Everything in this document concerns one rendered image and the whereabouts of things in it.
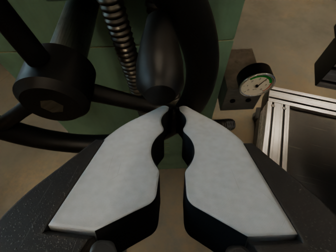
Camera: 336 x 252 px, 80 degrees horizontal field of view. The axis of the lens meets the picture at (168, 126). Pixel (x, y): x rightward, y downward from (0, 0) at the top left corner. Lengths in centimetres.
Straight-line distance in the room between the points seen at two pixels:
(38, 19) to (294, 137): 88
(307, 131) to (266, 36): 90
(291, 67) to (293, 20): 50
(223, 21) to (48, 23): 28
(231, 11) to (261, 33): 136
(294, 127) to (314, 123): 9
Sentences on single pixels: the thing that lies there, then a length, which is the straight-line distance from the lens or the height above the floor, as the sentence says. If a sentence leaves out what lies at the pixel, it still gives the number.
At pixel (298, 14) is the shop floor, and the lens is 201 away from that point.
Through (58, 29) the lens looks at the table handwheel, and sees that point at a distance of 24.
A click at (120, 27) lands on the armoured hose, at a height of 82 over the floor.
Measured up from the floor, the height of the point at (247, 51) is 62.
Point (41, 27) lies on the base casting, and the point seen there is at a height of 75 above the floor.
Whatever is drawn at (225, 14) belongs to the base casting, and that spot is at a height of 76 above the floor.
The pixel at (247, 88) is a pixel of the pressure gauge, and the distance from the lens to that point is 41.
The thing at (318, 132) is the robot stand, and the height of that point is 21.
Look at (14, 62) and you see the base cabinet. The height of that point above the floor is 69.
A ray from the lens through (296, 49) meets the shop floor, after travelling 168.
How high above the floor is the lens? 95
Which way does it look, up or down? 60 degrees down
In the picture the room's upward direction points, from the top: 4 degrees counter-clockwise
